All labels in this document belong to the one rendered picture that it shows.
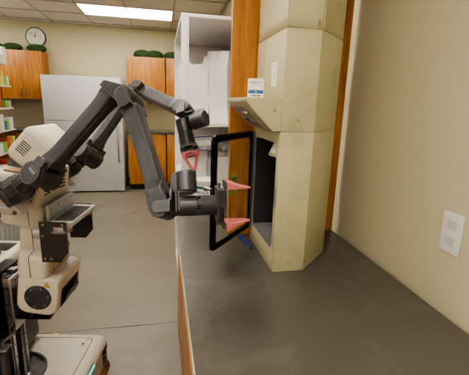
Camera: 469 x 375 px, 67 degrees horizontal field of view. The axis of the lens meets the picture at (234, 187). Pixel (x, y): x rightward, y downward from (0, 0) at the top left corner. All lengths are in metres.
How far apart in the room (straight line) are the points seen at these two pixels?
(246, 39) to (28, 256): 1.17
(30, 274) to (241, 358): 0.99
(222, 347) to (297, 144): 0.62
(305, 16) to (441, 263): 0.82
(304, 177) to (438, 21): 0.59
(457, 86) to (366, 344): 0.72
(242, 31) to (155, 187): 0.74
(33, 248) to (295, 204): 1.03
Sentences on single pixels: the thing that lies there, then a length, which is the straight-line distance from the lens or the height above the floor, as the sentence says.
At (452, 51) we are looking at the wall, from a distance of 1.21.
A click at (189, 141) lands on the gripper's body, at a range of 1.36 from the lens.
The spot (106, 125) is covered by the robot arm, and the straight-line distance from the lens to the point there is 1.72.
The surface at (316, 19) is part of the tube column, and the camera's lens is 1.18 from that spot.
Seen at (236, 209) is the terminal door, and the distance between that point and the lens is 1.36.
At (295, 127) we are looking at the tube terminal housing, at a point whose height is 1.42.
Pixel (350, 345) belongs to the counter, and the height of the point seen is 0.94.
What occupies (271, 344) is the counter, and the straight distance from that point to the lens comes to 0.93.
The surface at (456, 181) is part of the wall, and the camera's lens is 1.15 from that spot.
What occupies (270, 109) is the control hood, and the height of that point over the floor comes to 1.48.
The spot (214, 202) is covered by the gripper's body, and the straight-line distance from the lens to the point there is 0.99.
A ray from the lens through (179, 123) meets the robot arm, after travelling 1.38.
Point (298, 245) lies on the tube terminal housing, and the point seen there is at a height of 1.03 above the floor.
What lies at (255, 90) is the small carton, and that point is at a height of 1.53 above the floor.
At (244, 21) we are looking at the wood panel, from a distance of 1.49.
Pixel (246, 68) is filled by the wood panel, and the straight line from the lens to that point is 1.47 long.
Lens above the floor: 1.49
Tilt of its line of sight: 13 degrees down
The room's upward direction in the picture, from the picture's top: 2 degrees clockwise
